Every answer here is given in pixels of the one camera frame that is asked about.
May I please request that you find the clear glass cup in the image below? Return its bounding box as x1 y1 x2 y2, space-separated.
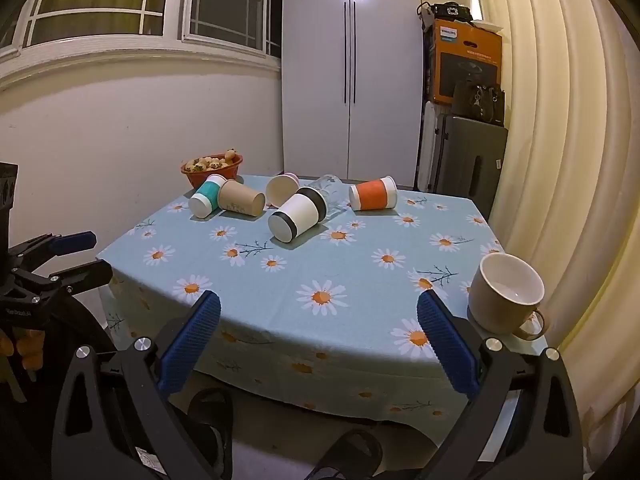
311 174 347 221

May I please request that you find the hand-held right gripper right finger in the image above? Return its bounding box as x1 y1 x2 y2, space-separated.
416 290 586 480

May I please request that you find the grey suitcase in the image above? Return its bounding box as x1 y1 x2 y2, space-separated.
432 114 509 222

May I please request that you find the red bowl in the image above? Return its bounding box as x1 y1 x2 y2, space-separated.
181 153 244 189

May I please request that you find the white ribbed suitcase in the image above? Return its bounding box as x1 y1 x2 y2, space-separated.
416 101 452 194

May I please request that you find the pile of small toy figures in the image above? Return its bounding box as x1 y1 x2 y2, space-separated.
184 148 238 174

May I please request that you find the black handbag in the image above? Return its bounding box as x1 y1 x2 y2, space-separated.
451 80 506 127

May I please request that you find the brown paper cup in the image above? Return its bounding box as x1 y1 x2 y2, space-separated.
217 179 266 217

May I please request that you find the blue daisy print tablecloth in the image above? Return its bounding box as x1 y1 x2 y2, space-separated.
96 174 551 448

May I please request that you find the white and black paper cup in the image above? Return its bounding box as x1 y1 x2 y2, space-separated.
267 186 328 244

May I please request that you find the beige ceramic mug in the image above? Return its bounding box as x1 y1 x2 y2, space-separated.
467 252 550 341

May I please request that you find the orange and white paper cup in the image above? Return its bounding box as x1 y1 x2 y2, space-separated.
348 176 398 211

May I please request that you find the teal and white paper cup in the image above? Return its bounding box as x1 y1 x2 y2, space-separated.
188 174 230 219

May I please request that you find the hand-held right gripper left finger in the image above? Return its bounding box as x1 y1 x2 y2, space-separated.
51 290 222 480

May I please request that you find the black slipper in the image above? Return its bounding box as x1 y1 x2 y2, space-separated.
310 429 386 480
187 387 235 480

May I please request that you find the pink paper cup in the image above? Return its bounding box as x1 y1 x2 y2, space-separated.
264 172 301 208

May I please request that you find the white framed window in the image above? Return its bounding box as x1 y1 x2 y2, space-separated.
0 0 285 61

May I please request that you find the person's left hand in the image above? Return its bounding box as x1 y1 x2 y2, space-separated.
0 329 47 372

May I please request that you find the cream curtain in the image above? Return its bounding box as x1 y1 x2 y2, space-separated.
467 0 640 480

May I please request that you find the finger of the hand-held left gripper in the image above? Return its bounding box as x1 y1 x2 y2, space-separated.
30 260 115 297
7 230 97 273

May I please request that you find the white wardrobe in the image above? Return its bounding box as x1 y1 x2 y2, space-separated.
282 0 427 189

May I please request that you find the orange cardboard box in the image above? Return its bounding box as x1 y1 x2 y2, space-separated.
430 18 503 106

